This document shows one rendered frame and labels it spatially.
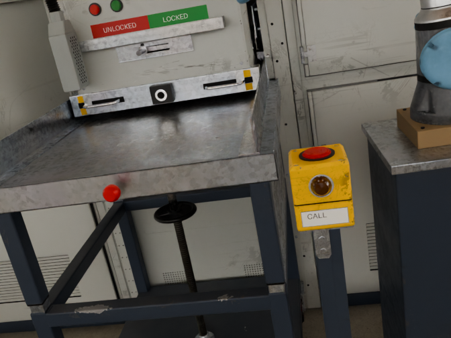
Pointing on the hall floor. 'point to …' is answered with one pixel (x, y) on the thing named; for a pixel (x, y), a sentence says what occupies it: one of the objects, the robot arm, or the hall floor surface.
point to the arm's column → (413, 249)
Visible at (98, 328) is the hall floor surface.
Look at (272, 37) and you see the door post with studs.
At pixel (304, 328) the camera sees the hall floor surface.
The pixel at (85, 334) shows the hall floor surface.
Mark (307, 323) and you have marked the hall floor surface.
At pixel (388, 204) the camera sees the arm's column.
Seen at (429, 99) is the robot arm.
